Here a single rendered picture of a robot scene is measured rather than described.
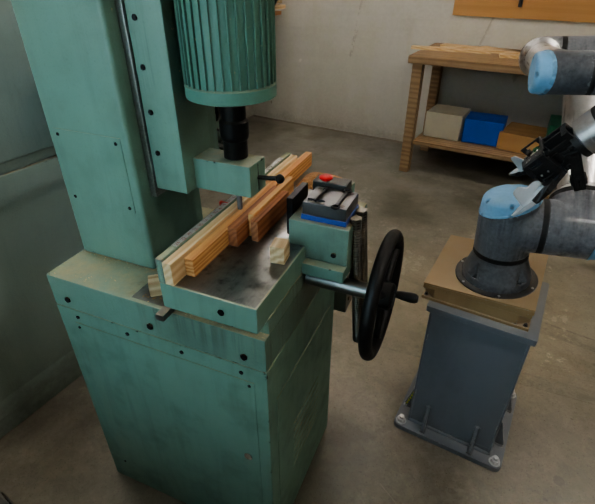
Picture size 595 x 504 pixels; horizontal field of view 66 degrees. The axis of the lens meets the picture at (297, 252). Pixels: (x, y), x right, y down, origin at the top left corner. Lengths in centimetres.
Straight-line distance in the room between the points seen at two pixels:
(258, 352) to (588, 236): 88
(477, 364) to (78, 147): 123
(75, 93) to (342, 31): 355
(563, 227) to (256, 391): 87
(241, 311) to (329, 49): 381
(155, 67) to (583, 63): 86
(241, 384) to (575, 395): 146
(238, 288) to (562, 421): 146
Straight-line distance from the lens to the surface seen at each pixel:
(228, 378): 104
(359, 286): 101
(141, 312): 107
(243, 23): 86
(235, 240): 99
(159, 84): 96
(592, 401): 216
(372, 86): 437
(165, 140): 99
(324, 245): 97
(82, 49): 101
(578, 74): 118
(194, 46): 87
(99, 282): 114
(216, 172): 99
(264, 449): 118
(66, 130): 111
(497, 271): 140
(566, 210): 137
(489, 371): 154
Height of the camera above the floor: 143
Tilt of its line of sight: 33 degrees down
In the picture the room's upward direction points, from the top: straight up
